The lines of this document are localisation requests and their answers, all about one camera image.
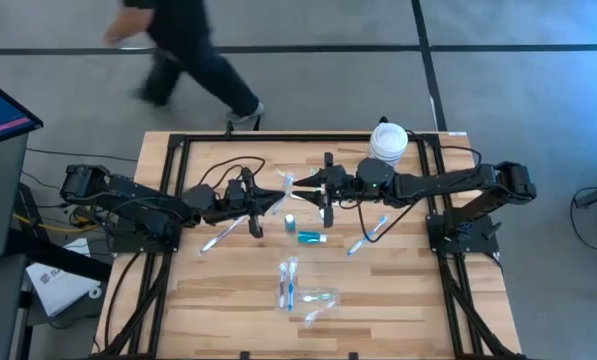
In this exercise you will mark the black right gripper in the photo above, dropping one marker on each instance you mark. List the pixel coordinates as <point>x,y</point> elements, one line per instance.
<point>340,185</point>

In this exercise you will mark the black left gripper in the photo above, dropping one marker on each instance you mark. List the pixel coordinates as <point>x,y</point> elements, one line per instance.
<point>238,210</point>

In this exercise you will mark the teal mouthwash bottle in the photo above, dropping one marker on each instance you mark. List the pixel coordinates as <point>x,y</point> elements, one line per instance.
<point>290,224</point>

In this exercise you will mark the teal toothpaste tube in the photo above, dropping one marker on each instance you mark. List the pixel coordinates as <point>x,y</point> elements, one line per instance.
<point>310,238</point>

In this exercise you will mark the blue toothbrush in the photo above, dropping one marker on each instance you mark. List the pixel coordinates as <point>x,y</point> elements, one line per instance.
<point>291,287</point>
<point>358,245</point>

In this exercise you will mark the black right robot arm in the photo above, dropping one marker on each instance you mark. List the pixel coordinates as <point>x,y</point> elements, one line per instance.
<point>438,185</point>

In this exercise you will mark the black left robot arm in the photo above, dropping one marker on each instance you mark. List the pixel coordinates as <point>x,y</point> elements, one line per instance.
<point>128,195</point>

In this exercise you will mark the black table clamp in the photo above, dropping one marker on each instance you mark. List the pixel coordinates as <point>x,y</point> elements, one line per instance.
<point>383,120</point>
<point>353,356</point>
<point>257,125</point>
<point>230,128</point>
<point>245,356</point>

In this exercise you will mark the white wipes canister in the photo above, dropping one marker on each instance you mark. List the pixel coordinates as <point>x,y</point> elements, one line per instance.
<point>388,140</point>

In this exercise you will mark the clear acrylic organizer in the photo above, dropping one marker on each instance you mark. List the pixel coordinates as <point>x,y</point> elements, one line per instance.
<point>298,304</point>

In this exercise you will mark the person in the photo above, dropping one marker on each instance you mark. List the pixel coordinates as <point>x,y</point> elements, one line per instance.
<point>188,30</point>

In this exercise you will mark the black stand beam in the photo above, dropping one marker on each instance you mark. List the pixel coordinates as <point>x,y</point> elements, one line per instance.
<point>53,255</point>

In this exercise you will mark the white paper booklet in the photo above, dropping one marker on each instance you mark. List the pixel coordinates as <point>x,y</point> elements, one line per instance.
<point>58,290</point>

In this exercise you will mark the black aluminium table frame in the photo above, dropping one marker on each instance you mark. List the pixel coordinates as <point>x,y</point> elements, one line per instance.
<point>303,137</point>

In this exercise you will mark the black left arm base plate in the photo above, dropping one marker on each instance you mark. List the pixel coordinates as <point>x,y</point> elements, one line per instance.
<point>128,245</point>

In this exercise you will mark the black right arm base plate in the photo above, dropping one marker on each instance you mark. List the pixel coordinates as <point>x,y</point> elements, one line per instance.
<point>483,245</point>

